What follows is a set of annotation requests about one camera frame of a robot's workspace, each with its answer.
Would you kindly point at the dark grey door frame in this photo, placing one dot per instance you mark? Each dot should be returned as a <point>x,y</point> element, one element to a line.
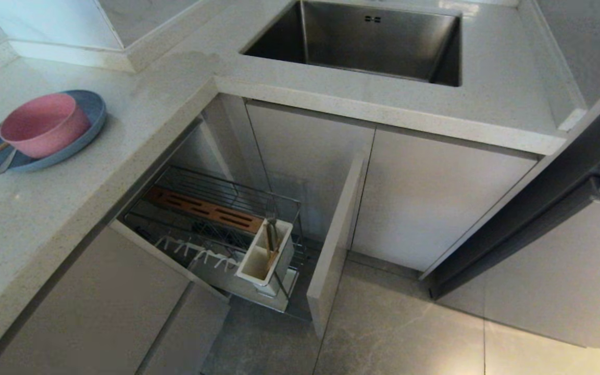
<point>539,208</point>

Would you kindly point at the small beige drawer front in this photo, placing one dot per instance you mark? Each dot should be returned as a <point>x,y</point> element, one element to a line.
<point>185,338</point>

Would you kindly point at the blue round plate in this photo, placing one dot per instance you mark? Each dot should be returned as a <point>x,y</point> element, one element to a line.
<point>94,109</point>

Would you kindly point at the narrow beige cabinet door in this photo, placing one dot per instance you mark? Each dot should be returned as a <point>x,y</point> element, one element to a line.
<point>321,146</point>

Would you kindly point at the brown slotted wooden board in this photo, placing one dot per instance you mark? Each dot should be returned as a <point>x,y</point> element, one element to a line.
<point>201,208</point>

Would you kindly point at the white two-compartment cutlery holder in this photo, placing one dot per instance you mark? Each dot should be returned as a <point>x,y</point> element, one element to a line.
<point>284,250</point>

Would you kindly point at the large beige drawer front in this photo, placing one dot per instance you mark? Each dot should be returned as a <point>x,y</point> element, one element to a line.
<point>97,312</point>

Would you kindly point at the white drip tray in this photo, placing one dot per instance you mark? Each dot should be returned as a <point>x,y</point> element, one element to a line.
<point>216,278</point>

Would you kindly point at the beige pull-out cabinet front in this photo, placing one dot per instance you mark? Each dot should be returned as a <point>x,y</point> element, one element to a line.
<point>334,245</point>

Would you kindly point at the wide beige cabinet door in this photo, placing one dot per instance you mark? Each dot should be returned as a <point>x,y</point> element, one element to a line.
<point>435,203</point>

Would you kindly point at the stainless steel sink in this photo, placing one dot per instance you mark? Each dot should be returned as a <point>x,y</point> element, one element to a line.
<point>378,47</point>

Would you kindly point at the metal fork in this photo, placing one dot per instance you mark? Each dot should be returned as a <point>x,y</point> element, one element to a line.
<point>272,232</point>

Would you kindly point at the white appliance front panel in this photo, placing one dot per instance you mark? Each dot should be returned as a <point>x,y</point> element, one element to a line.
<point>565,276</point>

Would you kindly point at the pink speckled bowl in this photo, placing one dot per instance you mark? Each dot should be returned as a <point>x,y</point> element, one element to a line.
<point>45,127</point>

